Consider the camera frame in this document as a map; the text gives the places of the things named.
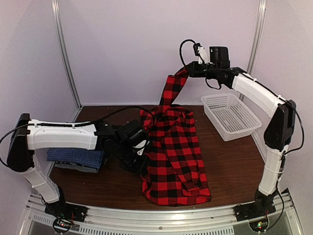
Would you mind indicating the left circuit board with LEDs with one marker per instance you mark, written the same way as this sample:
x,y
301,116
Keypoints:
x,y
61,226

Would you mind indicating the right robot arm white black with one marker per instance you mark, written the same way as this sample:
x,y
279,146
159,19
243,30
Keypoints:
x,y
278,133

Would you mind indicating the blue checked folded shirt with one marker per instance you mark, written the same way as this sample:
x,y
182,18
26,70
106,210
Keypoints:
x,y
76,156

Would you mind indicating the front aluminium frame rail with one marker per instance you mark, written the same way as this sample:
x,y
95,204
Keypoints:
x,y
211,221

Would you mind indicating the right circuit board with LEDs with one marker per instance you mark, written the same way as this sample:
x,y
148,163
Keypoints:
x,y
259,226

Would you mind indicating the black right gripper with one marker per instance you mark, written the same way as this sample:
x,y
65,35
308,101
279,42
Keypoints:
x,y
194,73

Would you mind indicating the circuit board with leds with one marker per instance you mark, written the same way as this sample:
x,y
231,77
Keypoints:
x,y
61,226
259,226

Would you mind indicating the red black plaid shirt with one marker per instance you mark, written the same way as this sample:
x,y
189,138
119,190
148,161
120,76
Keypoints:
x,y
175,172

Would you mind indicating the white plastic basket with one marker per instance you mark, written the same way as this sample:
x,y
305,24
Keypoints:
x,y
230,116

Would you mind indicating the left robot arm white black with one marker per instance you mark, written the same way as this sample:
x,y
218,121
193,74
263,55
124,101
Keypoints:
x,y
32,134

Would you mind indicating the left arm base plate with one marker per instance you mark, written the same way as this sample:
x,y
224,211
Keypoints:
x,y
69,212

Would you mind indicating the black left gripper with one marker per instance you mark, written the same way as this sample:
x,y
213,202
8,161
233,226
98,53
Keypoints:
x,y
142,166

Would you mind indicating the left aluminium corner post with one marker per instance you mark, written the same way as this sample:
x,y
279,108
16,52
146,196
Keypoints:
x,y
64,54

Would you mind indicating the right aluminium corner post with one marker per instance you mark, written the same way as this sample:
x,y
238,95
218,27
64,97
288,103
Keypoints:
x,y
260,21

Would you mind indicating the grey folded shirt underneath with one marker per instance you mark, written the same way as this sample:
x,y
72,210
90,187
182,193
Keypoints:
x,y
78,167

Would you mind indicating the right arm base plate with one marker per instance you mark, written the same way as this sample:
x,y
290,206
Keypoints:
x,y
249,211

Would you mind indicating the aluminium corner post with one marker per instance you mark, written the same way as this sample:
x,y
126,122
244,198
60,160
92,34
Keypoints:
x,y
64,54
260,21

